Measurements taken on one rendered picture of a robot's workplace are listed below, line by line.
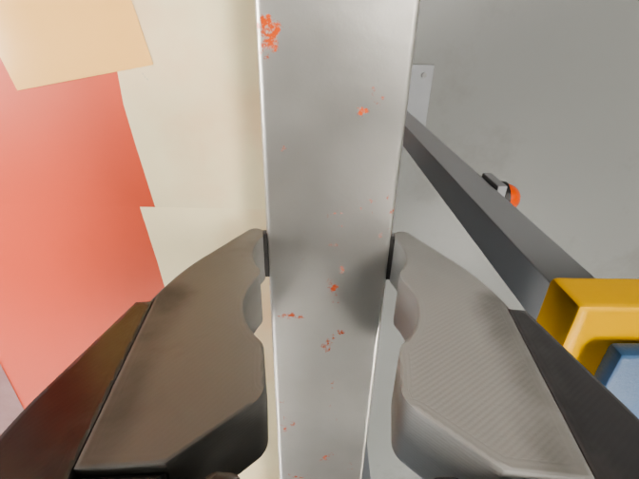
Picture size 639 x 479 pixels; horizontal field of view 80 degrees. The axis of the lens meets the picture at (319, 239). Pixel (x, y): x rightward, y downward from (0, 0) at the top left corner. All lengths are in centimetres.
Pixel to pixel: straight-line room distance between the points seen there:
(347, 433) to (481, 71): 109
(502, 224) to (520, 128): 87
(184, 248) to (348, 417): 10
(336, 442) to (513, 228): 29
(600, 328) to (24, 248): 27
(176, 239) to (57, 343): 9
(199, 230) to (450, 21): 104
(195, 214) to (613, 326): 21
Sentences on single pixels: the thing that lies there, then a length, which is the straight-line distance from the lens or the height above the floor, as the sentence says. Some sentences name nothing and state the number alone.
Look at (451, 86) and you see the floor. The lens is 117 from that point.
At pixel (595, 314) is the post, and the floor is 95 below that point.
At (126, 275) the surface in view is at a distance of 18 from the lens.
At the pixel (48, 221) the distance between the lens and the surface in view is 19.
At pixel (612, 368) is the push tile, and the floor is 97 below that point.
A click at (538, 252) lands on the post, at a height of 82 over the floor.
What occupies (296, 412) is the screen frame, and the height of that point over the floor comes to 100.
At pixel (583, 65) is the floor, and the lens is 131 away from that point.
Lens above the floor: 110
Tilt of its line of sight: 62 degrees down
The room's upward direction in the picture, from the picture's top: 180 degrees clockwise
